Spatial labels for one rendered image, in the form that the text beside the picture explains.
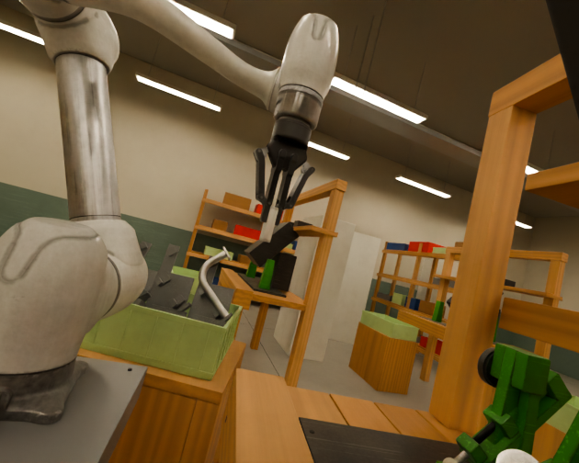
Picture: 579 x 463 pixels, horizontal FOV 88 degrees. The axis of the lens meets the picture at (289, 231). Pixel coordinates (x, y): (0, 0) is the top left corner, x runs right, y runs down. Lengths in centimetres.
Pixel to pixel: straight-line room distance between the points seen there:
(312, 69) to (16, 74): 812
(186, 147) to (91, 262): 693
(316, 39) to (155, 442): 112
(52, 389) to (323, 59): 71
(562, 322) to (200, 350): 97
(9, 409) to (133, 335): 56
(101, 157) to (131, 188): 658
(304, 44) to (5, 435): 74
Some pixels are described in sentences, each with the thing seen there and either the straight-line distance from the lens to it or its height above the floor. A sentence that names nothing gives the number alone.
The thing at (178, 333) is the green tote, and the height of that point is 91.
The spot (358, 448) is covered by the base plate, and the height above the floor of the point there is 90.
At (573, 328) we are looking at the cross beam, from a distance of 96.
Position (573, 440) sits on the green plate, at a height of 114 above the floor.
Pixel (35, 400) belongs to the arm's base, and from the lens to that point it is 61.
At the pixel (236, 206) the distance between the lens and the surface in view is 673.
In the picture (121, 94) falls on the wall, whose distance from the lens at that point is 795.
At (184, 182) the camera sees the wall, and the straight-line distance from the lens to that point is 728.
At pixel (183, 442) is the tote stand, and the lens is 112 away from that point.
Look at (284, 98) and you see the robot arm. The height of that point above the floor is 151.
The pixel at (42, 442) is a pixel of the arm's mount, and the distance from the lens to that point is 57.
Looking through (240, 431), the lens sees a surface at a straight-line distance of 66.
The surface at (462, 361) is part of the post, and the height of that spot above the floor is 107.
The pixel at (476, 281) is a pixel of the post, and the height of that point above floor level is 130.
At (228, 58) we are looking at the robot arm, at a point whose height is 162.
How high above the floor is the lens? 123
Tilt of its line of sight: 5 degrees up
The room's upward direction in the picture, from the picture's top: 15 degrees clockwise
